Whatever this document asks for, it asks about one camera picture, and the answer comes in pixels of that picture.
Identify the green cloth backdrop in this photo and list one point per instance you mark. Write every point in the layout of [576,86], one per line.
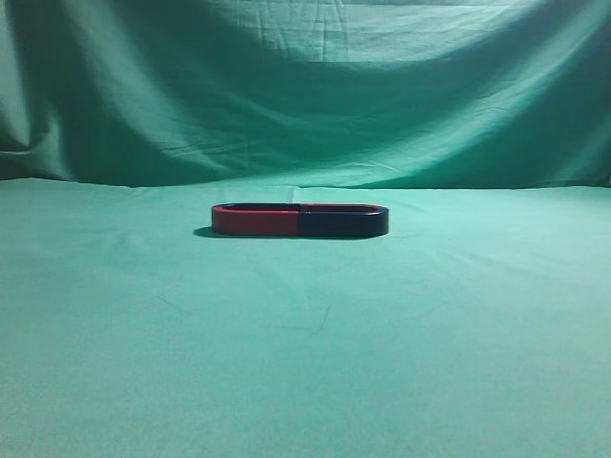
[478,326]

